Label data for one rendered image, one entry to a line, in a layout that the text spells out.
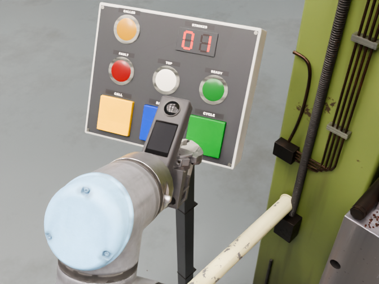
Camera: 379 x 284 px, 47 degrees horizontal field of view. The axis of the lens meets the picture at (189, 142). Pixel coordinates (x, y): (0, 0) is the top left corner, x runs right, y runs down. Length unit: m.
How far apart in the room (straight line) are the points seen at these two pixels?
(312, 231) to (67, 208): 0.97
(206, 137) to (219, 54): 0.17
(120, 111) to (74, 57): 2.24
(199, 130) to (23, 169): 1.60
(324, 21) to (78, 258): 0.71
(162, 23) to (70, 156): 1.56
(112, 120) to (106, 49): 0.15
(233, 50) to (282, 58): 2.26
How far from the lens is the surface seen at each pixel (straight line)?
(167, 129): 0.63
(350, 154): 1.09
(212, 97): 0.87
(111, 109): 0.94
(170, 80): 0.89
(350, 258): 0.99
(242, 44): 0.86
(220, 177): 2.19
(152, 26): 0.91
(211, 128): 0.87
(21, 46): 3.41
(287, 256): 1.49
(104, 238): 0.45
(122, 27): 0.93
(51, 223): 0.48
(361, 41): 0.93
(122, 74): 0.93
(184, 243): 1.38
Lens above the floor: 1.59
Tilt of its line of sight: 42 degrees down
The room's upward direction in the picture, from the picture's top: straight up
